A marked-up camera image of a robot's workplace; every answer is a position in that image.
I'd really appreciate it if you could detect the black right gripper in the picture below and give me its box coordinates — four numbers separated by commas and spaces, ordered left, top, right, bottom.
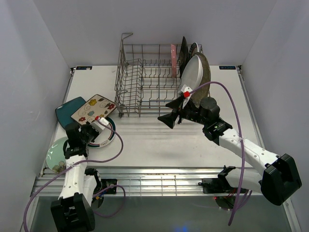
157, 96, 208, 129

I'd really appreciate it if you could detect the white plate teal red rim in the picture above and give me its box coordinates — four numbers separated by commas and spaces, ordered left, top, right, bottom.
88, 117, 116, 149
188, 42, 202, 59

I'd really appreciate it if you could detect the beige square flower plate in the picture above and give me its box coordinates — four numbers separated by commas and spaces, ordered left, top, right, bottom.
70, 94, 117, 125

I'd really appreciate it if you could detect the speckled beige blue round plate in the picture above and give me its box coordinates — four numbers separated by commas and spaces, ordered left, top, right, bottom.
191, 52, 211, 108

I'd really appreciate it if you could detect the teal square plate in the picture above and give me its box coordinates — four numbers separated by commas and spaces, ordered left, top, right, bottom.
55, 97, 86, 128

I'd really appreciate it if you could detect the grey wire dish rack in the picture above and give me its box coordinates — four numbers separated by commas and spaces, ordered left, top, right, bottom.
114, 32, 182, 118

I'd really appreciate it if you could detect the white oval plate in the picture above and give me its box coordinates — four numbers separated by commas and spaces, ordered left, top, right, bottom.
178, 56, 203, 94

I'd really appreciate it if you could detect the black square floral plate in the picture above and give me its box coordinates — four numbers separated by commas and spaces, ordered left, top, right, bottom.
178, 36, 188, 78

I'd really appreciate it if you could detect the pink polka dot plate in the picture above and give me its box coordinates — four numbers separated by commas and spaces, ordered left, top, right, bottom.
170, 44, 177, 78

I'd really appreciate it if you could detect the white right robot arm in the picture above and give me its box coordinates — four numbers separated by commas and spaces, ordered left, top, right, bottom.
157, 96, 302, 205

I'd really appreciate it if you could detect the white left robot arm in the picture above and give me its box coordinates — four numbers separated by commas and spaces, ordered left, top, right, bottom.
51, 122, 103, 232

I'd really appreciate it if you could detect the light green round plate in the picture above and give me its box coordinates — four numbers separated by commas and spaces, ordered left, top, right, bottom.
46, 137, 68, 173

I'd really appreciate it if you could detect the right blue label sticker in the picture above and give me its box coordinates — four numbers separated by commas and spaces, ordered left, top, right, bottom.
219, 66, 236, 70

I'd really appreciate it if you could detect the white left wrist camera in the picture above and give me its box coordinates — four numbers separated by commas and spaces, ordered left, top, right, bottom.
91, 117, 109, 133

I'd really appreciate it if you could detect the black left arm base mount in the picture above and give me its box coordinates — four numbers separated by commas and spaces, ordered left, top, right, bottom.
100, 178, 118, 197

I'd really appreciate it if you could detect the aluminium table frame rail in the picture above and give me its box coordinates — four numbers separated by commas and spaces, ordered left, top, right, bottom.
30, 65, 290, 198

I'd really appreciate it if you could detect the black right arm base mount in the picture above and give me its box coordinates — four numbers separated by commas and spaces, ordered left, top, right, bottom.
198, 178, 229, 194

